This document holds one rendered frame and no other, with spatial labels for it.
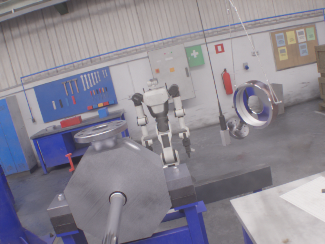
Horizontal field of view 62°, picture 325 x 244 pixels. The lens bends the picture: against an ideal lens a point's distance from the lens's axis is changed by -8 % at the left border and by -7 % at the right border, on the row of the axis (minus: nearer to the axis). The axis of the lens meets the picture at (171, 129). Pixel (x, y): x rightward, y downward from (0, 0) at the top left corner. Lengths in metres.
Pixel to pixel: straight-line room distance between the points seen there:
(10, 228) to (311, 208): 2.81
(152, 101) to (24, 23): 4.65
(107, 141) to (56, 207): 0.42
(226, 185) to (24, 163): 5.64
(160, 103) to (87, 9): 4.05
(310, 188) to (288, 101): 5.80
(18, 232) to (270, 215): 2.66
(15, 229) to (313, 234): 2.85
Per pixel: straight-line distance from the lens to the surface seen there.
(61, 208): 1.48
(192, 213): 1.48
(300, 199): 1.52
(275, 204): 1.50
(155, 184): 1.37
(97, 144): 1.35
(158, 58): 6.20
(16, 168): 7.12
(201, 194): 1.85
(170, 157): 3.25
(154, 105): 3.20
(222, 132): 2.29
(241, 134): 2.42
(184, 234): 1.54
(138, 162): 1.33
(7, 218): 3.31
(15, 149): 6.96
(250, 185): 1.92
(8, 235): 3.36
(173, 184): 1.38
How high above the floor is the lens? 1.64
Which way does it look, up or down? 13 degrees down
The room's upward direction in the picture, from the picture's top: 13 degrees counter-clockwise
